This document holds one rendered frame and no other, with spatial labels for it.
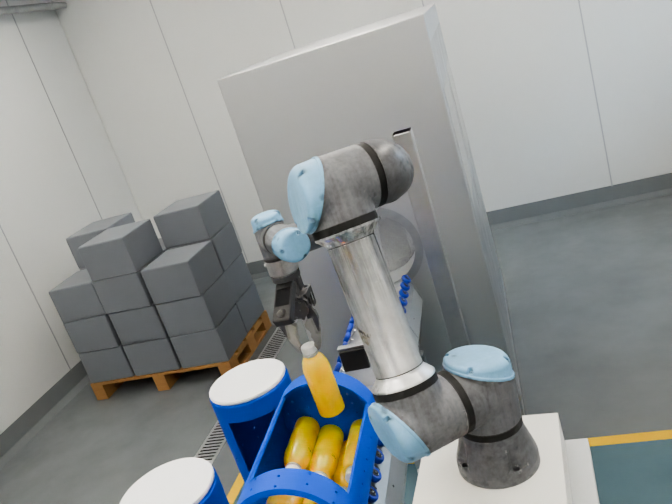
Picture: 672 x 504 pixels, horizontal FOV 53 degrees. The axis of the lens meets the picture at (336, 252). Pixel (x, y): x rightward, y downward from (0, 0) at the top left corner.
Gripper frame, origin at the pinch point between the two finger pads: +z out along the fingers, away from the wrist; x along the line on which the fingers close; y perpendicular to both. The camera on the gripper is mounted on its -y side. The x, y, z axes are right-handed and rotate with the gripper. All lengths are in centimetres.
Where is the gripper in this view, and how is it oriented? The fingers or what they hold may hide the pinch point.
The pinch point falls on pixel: (308, 347)
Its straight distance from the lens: 168.7
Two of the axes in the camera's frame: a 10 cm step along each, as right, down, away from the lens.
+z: 2.9, 9.0, 3.1
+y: 1.6, -3.7, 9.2
